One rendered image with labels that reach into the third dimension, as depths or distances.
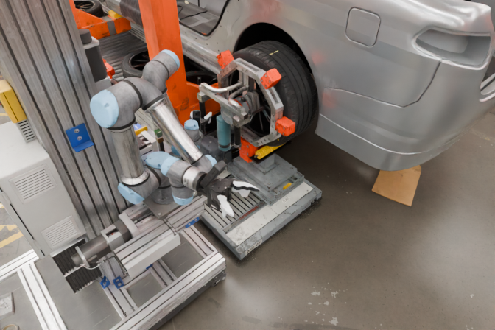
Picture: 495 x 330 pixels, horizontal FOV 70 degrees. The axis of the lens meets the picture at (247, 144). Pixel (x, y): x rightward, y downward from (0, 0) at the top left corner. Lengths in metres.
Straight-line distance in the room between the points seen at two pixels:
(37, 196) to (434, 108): 1.69
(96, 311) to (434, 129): 1.95
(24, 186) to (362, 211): 2.19
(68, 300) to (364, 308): 1.68
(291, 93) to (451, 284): 1.57
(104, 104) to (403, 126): 1.33
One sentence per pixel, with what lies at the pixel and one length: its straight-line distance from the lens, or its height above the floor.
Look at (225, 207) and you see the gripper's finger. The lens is 1.12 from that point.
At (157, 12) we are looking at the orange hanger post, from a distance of 2.19.
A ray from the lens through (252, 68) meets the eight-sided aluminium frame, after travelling 2.13.
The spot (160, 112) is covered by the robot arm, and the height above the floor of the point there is 1.34.
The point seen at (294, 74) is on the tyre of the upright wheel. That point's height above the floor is 1.10.
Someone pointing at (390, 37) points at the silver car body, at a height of 1.46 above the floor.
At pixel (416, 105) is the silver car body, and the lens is 1.79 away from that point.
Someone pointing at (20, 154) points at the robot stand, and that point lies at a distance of 1.56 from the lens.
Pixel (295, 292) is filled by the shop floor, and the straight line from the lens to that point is 2.38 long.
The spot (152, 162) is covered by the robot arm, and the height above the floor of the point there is 1.05.
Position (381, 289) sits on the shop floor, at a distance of 2.52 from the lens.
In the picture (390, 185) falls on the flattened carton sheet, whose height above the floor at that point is 0.01.
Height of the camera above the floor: 2.11
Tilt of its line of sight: 40 degrees down
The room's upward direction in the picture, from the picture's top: straight up
